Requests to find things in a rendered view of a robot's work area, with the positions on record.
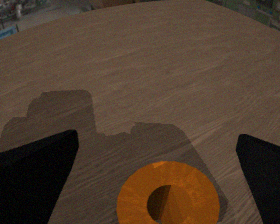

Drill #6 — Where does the orange knob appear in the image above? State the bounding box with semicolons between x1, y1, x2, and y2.
116;161;220;224

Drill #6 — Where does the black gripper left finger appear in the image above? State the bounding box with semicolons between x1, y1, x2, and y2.
0;129;79;224

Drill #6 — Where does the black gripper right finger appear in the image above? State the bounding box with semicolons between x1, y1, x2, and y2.
236;133;280;224

